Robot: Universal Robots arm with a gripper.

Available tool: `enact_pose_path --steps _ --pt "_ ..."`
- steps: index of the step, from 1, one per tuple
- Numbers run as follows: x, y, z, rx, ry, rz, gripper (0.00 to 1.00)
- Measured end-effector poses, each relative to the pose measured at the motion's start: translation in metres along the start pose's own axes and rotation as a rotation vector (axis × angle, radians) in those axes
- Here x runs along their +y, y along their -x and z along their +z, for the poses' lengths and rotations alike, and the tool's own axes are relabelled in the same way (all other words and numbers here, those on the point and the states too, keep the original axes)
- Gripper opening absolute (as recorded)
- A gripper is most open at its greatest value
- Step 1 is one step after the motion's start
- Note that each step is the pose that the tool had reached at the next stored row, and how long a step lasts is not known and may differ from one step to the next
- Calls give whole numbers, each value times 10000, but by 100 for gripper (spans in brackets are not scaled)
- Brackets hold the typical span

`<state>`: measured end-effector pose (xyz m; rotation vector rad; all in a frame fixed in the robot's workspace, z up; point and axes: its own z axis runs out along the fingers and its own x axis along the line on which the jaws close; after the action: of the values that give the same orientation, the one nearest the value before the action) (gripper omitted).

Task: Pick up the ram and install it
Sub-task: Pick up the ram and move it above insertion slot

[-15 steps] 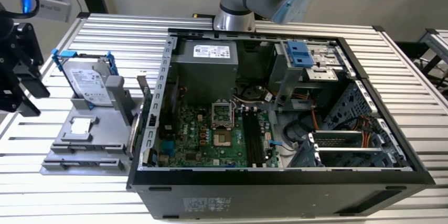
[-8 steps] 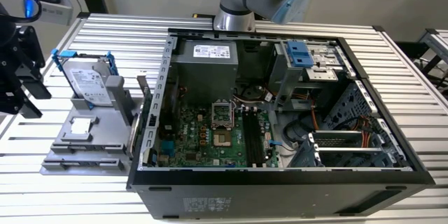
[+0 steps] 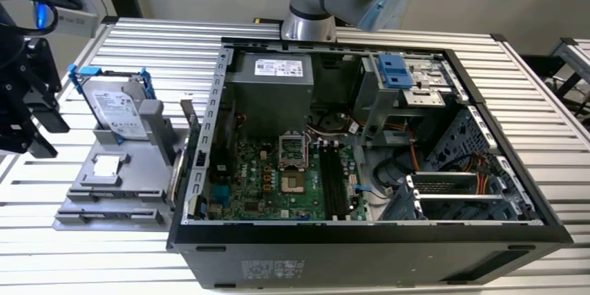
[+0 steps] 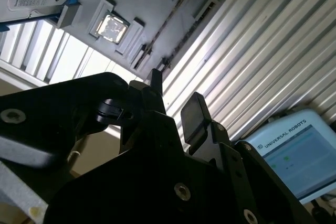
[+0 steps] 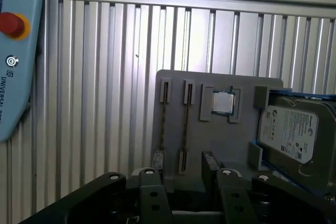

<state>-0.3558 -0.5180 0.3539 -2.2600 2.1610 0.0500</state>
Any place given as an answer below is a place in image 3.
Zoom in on grey optical drive cage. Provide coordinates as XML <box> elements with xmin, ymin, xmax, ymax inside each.
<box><xmin>354</xmin><ymin>51</ymin><xmax>466</xmax><ymax>144</ymax></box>

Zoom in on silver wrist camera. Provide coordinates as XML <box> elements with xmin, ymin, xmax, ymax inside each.
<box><xmin>31</xmin><ymin>0</ymin><xmax>101</xmax><ymax>39</ymax></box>

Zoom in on silver CPU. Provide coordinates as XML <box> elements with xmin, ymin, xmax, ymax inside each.
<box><xmin>91</xmin><ymin>155</ymin><xmax>122</xmax><ymax>177</ymax></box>

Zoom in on black open PC case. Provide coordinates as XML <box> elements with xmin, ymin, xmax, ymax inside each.
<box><xmin>166</xmin><ymin>35</ymin><xmax>576</xmax><ymax>291</ymax></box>

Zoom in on black RAM slot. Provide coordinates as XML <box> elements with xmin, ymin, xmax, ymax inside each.
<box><xmin>332</xmin><ymin>141</ymin><xmax>348</xmax><ymax>220</ymax></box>
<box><xmin>321</xmin><ymin>141</ymin><xmax>334</xmax><ymax>220</ymax></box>
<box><xmin>326</xmin><ymin>141</ymin><xmax>341</xmax><ymax>220</ymax></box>

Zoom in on graphics card with metal bracket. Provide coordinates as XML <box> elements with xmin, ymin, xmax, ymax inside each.
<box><xmin>169</xmin><ymin>93</ymin><xmax>205</xmax><ymax>211</ymax></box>

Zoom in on green motherboard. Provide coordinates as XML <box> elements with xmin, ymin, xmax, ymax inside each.
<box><xmin>207</xmin><ymin>135</ymin><xmax>370</xmax><ymax>222</ymax></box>

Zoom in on red yellow power wires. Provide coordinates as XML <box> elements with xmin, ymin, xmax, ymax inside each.
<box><xmin>464</xmin><ymin>152</ymin><xmax>497</xmax><ymax>196</ymax></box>

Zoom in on blue drive latch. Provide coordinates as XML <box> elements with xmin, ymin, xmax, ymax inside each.
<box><xmin>376</xmin><ymin>53</ymin><xmax>414</xmax><ymax>89</ymax></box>

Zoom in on neighbouring metal table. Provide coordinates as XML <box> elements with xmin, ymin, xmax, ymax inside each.
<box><xmin>548</xmin><ymin>37</ymin><xmax>590</xmax><ymax>116</ymax></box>

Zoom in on grey metal disk bay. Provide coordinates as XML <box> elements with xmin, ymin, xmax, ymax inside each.
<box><xmin>405</xmin><ymin>170</ymin><xmax>536</xmax><ymax>222</ymax></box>

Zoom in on orange data wire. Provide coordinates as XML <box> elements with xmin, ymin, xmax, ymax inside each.
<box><xmin>409</xmin><ymin>137</ymin><xmax>422</xmax><ymax>173</ymax></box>

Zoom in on grey power supply unit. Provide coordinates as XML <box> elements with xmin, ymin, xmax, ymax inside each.
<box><xmin>226</xmin><ymin>51</ymin><xmax>316</xmax><ymax>137</ymax></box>

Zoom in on grey parts rack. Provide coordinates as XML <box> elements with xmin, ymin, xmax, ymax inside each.
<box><xmin>54</xmin><ymin>99</ymin><xmax>195</xmax><ymax>232</ymax></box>

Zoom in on hard disk in blue carrier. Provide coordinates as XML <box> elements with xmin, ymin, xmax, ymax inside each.
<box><xmin>67</xmin><ymin>63</ymin><xmax>157</xmax><ymax>144</ymax></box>

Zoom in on metal socket cover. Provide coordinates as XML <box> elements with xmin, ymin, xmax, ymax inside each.
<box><xmin>280</xmin><ymin>132</ymin><xmax>309</xmax><ymax>171</ymax></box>

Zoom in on CPU socket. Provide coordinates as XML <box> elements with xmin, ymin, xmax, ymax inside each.
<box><xmin>281</xmin><ymin>170</ymin><xmax>309</xmax><ymax>195</ymax></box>

